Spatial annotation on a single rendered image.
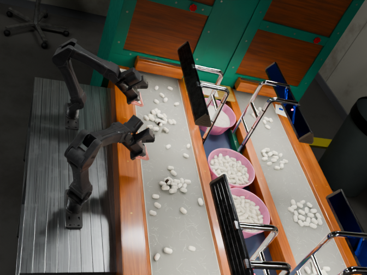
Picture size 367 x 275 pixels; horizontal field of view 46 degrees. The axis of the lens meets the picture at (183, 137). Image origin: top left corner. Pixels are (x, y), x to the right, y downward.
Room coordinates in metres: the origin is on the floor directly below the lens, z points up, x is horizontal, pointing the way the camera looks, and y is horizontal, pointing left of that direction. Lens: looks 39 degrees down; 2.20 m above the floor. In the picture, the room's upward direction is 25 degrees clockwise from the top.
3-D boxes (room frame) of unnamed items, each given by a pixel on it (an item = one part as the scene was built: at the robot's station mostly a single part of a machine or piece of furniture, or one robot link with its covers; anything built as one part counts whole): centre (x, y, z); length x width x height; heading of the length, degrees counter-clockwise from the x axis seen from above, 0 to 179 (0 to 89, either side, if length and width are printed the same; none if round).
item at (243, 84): (2.52, -0.31, 0.83); 0.30 x 0.06 x 0.07; 115
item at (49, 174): (1.52, 0.22, 0.65); 1.20 x 0.90 x 0.04; 28
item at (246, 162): (1.73, -0.30, 0.72); 0.27 x 0.27 x 0.10
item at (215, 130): (2.13, -0.11, 0.72); 0.27 x 0.27 x 0.10
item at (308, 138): (2.10, -0.44, 1.08); 0.62 x 0.08 x 0.07; 25
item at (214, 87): (1.89, 0.00, 0.90); 0.20 x 0.19 x 0.45; 25
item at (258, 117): (2.06, -0.37, 0.90); 0.20 x 0.19 x 0.45; 25
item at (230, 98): (2.33, -0.02, 0.77); 0.33 x 0.15 x 0.01; 115
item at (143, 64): (2.24, 0.31, 0.83); 0.30 x 0.06 x 0.07; 115
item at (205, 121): (1.86, 0.07, 1.08); 0.62 x 0.08 x 0.07; 25
